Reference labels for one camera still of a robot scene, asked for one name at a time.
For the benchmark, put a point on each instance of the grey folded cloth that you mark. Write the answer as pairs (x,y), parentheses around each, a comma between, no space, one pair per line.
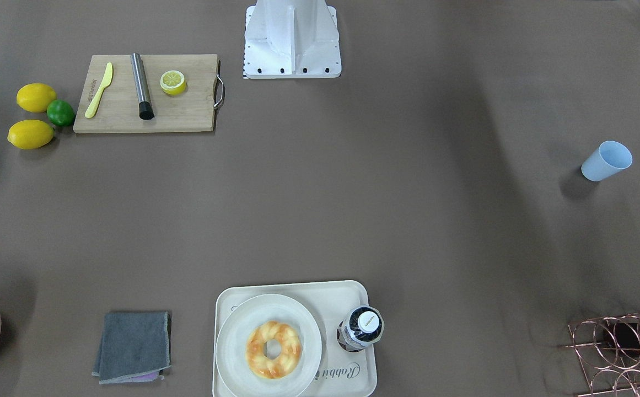
(134,347)

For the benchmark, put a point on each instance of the white plate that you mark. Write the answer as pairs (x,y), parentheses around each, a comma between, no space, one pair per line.
(231,346)

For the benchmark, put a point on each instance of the light blue plastic cup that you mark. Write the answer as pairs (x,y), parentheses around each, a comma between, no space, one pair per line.
(610,158)

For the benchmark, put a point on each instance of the glazed donut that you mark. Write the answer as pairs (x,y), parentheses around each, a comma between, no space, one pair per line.
(273,350)

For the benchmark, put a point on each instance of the dark drink bottle on tray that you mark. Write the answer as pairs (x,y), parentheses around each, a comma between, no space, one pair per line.
(361,328)

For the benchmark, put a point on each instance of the beige serving tray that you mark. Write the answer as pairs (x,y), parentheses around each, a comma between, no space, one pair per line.
(340,373)

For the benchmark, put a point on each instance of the yellow lemon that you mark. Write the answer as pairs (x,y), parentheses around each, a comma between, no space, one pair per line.
(36,97)
(30,134)

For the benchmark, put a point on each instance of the steel cylinder black tip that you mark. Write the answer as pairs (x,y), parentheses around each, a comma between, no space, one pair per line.
(145,109)

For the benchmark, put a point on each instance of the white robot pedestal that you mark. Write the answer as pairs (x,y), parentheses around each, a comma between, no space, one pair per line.
(291,40)

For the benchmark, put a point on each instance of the yellow plastic knife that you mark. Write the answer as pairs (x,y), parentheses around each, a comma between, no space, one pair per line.
(105,83)

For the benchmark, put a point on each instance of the lemon half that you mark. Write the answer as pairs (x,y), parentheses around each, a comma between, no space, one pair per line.
(173,82)

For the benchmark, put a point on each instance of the green lime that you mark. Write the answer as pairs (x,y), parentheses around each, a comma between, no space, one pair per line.
(60,113)

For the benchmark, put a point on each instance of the copper wire bottle rack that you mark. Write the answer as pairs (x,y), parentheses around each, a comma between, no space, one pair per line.
(606,371)

